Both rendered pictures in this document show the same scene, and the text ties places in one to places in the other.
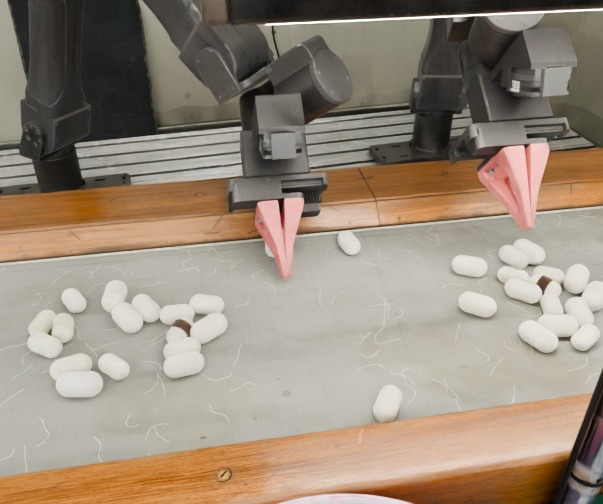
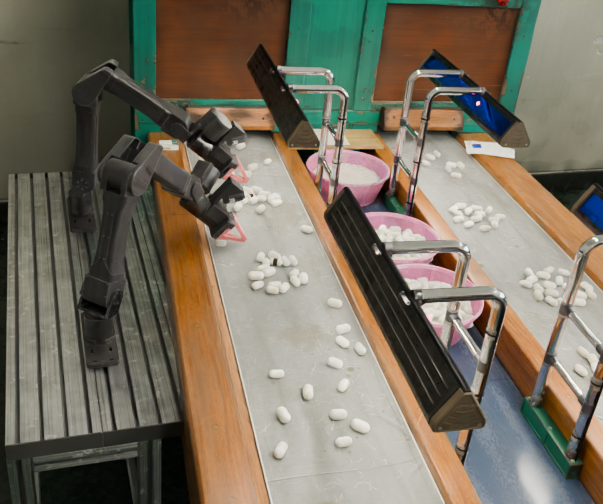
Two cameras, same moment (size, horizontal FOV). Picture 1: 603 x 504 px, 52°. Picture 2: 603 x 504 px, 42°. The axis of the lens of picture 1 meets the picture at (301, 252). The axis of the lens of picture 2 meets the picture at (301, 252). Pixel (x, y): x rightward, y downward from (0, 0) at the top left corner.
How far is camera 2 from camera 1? 2.00 m
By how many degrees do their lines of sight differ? 78
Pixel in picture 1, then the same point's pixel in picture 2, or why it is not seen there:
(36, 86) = (117, 267)
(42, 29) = (124, 230)
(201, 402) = (305, 260)
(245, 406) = (306, 253)
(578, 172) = not seen: hidden behind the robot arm
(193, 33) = (189, 181)
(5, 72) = not seen: outside the picture
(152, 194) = (181, 266)
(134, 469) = (339, 260)
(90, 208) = (193, 281)
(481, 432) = (320, 214)
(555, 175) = not seen: hidden behind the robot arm
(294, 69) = (208, 173)
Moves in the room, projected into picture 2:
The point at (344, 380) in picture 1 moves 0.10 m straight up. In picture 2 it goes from (293, 237) to (297, 204)
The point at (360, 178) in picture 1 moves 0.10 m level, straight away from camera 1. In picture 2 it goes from (173, 215) to (137, 211)
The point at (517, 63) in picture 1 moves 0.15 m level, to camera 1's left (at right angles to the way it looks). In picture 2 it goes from (236, 135) to (234, 158)
